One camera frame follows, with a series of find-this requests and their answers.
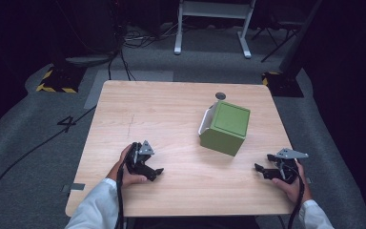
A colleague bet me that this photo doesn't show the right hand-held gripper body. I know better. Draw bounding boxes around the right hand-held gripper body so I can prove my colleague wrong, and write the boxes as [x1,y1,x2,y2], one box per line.
[274,147,310,185]

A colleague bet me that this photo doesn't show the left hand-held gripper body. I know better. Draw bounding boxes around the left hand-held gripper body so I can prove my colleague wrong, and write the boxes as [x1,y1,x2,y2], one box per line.
[125,140,156,176]

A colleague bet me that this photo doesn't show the person's left hand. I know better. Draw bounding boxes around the person's left hand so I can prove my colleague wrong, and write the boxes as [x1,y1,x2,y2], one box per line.
[107,144,148,189]

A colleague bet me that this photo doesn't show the person's right hand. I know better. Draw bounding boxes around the person's right hand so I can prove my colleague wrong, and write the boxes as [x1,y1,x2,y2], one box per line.
[271,159,314,205]

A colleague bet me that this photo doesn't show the green box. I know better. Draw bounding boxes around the green box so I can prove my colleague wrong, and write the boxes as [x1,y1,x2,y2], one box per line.
[198,99,252,157]

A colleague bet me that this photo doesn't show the grey tape strip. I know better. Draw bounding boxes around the grey tape strip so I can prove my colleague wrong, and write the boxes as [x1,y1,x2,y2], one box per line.
[61,182,87,194]

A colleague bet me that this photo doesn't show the white inner drawer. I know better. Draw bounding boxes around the white inner drawer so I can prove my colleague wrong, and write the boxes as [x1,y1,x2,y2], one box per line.
[197,100,220,136]

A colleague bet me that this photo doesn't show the black base with hazard stripes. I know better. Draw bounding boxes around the black base with hazard stripes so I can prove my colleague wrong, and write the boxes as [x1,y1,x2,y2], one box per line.
[35,64,88,94]
[261,71,305,98]

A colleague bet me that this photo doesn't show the black tripod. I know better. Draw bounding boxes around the black tripod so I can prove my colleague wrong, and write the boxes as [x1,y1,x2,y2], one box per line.
[251,20,301,64]

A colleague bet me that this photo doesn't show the dark slanted pole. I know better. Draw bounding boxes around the dark slanted pole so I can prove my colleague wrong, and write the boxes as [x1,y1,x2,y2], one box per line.
[278,0,324,74]

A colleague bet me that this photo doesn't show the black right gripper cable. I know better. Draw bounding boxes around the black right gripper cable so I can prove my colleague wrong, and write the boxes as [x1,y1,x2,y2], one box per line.
[279,164,307,229]

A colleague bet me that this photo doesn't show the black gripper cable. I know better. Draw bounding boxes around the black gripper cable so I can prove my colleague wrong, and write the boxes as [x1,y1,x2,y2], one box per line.
[113,160,128,229]
[279,164,307,229]

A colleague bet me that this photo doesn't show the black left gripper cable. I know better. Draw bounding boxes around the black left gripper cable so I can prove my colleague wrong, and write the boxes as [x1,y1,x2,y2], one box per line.
[113,160,128,229]

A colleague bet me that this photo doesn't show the long black floor cable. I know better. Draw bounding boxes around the long black floor cable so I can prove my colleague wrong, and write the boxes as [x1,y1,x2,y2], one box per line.
[0,105,97,220]

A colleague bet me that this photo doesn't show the bundle of black floor cables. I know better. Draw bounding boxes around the bundle of black floor cables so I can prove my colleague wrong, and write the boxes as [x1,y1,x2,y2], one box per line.
[107,18,179,82]

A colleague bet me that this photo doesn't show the white metal stand frame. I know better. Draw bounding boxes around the white metal stand frame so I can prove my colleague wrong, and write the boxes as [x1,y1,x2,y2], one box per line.
[173,0,257,60]

